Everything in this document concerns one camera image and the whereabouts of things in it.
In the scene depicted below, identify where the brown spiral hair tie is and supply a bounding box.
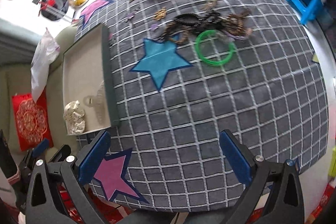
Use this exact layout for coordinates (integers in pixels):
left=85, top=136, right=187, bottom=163
left=225, top=8, right=253, bottom=37

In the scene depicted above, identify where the grey checked star bedspread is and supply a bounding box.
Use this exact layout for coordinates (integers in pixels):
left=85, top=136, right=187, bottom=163
left=76, top=0, right=329, bottom=211

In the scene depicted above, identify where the purple heart clip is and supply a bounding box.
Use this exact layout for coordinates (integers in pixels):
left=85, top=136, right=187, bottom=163
left=150, top=23, right=159, bottom=31

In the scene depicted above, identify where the cream polka dot scrunchie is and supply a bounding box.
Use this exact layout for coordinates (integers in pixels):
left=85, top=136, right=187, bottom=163
left=63, top=100, right=85, bottom=135

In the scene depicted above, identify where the gold bunny hair clip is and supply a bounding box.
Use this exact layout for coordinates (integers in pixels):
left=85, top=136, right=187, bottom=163
left=201, top=0, right=218, bottom=11

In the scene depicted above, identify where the brown braided hair tie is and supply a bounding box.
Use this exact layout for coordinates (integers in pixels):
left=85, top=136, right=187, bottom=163
left=158, top=22, right=190, bottom=45

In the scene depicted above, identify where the black hairpin with purple charm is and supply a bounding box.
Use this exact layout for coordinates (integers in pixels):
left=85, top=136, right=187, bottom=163
left=125, top=10, right=137, bottom=23

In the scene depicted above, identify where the green plastic bangle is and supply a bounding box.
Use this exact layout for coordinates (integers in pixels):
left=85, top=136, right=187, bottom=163
left=194, top=30, right=236, bottom=67

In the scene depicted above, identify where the clear plastic hair claw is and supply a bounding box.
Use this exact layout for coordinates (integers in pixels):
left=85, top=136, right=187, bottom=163
left=83, top=81, right=105, bottom=124

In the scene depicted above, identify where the shallow beige tray box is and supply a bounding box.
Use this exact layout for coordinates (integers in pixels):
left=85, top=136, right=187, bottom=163
left=62, top=23, right=120, bottom=135

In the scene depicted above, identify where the blue plastic stool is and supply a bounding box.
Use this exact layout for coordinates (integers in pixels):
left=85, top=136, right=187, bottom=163
left=287, top=0, right=323, bottom=25

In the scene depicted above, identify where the red embroidered cushion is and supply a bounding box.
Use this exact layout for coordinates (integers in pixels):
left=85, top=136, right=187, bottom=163
left=11, top=91, right=54, bottom=151

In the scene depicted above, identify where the beige leather sofa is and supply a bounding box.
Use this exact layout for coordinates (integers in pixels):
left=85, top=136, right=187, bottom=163
left=1, top=25, right=79, bottom=159

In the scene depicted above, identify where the white plastic bag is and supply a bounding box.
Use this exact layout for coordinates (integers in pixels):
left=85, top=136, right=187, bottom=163
left=31, top=28, right=60, bottom=102

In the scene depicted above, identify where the gold flower hair clip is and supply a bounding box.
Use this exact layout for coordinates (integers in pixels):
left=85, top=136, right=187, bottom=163
left=154, top=7, right=166, bottom=21

